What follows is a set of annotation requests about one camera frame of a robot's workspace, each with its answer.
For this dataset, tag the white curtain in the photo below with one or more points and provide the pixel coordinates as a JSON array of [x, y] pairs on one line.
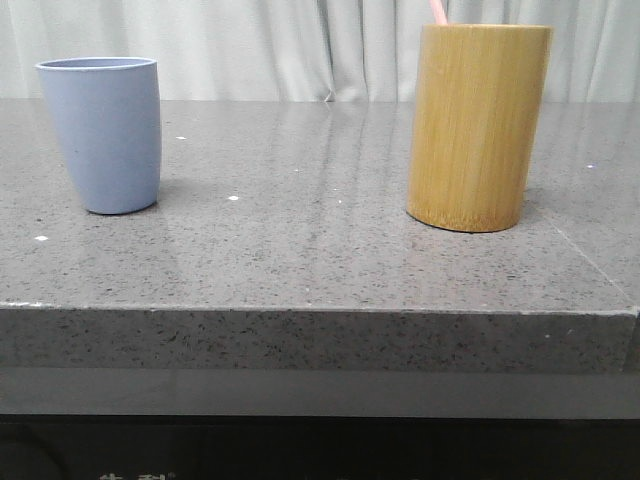
[[310, 50]]

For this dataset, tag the blue plastic cup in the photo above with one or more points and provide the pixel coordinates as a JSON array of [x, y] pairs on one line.
[[106, 114]]

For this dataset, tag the bamboo cylindrical holder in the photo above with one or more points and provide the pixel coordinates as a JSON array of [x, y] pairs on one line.
[[478, 95]]

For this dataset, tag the pink chopstick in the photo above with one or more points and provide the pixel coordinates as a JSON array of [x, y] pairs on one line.
[[438, 12]]

